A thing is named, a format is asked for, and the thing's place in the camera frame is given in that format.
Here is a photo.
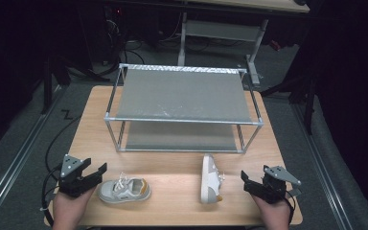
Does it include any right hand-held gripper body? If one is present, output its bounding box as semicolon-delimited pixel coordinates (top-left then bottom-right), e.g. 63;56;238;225
252;165;303;205

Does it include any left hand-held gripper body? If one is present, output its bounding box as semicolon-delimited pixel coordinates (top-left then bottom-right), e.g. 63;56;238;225
57;153;94;198

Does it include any grey white sneaker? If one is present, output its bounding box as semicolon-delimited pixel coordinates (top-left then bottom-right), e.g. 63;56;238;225
199;153;225;205
97;172;152;204

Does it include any grey metal shoe rack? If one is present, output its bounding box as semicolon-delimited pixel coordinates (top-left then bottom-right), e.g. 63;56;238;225
103;62;265;155

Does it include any person's left hand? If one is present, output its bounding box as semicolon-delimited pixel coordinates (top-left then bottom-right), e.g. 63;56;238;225
52;187;97;228

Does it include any person's right hand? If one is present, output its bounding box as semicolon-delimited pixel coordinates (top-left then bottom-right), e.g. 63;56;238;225
252;195;292;229

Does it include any black stand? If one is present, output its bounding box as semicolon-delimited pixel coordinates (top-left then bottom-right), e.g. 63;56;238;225
40;52;111;115
261;71;318;136

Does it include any small red object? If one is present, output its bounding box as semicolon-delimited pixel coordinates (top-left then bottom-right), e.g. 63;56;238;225
268;39;283;52

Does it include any desk with metal legs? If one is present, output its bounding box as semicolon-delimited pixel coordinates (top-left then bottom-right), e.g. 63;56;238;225
176;0;311;85

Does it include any black cable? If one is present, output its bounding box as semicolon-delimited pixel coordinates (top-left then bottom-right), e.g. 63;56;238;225
40;109;81;227
286;189;297;225

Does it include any metal floor rail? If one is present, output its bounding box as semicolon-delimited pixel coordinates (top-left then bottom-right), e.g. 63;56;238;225
0;85;65;222
290;103;355;230

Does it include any dark equipment with cables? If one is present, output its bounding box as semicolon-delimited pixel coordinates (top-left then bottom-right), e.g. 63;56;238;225
102;5;127;66

